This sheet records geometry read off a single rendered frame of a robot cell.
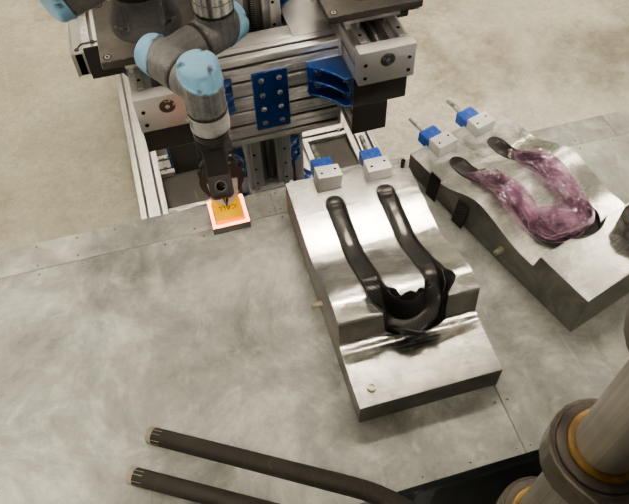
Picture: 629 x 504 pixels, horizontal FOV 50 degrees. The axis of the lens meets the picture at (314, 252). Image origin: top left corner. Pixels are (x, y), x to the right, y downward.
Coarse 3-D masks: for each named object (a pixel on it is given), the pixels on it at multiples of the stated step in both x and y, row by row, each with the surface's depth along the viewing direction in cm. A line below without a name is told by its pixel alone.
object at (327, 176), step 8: (312, 144) 145; (312, 160) 140; (320, 160) 140; (328, 160) 140; (312, 168) 140; (320, 168) 137; (328, 168) 137; (336, 168) 137; (320, 176) 135; (328, 176) 135; (336, 176) 136; (320, 184) 136; (328, 184) 137; (336, 184) 137; (320, 192) 138
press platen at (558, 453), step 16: (576, 400) 68; (592, 400) 68; (560, 416) 67; (576, 416) 66; (544, 432) 69; (560, 432) 66; (544, 448) 67; (560, 448) 65; (576, 448) 64; (544, 464) 67; (560, 464) 64; (576, 464) 64; (560, 480) 65; (576, 480) 63; (592, 480) 63; (608, 480) 62; (624, 480) 62; (560, 496) 67; (576, 496) 64; (592, 496) 63; (608, 496) 63; (624, 496) 62
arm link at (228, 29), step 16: (192, 0) 122; (208, 0) 119; (224, 0) 120; (208, 16) 122; (224, 16) 123; (240, 16) 127; (208, 32) 124; (224, 32) 125; (240, 32) 128; (224, 48) 128
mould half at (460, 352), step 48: (288, 192) 138; (336, 192) 137; (336, 240) 131; (384, 240) 131; (432, 240) 130; (336, 288) 119; (336, 336) 120; (384, 336) 120; (432, 336) 121; (480, 336) 121; (384, 384) 116; (432, 384) 115; (480, 384) 119
